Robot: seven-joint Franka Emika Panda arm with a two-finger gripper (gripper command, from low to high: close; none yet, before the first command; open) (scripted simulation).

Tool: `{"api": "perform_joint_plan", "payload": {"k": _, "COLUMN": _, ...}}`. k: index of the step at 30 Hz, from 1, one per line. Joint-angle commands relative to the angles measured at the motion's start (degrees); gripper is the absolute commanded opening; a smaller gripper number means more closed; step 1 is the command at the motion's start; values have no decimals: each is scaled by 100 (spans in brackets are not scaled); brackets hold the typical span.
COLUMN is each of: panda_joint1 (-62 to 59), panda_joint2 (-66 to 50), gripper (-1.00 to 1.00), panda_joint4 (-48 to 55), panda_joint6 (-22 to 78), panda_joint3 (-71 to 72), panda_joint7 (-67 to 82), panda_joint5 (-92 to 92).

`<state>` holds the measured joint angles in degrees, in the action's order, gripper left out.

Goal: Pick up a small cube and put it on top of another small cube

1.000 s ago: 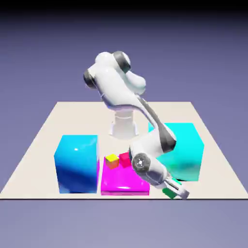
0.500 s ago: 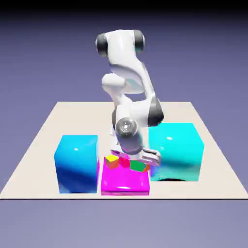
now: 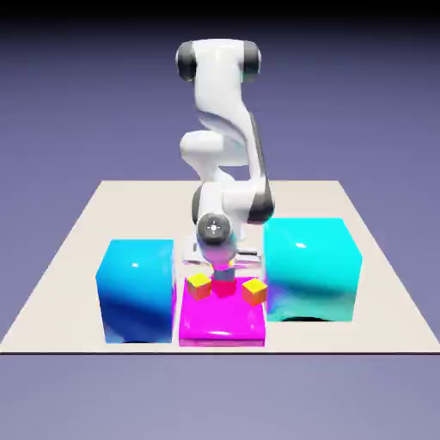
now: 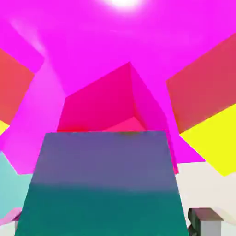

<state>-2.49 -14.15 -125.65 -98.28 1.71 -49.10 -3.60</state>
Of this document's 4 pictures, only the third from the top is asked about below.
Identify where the large magenta box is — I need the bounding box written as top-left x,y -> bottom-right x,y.
178,274 -> 268,348

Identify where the small red cube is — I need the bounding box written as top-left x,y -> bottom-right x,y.
211,277 -> 238,299

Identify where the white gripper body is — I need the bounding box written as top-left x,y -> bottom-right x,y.
202,244 -> 239,278

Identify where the large cyan box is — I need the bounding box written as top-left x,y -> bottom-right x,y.
262,217 -> 364,324

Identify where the large blue box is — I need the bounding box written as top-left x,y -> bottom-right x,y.
95,238 -> 175,345

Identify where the small yellow cube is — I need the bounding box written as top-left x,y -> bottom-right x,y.
241,277 -> 269,308
186,272 -> 213,302

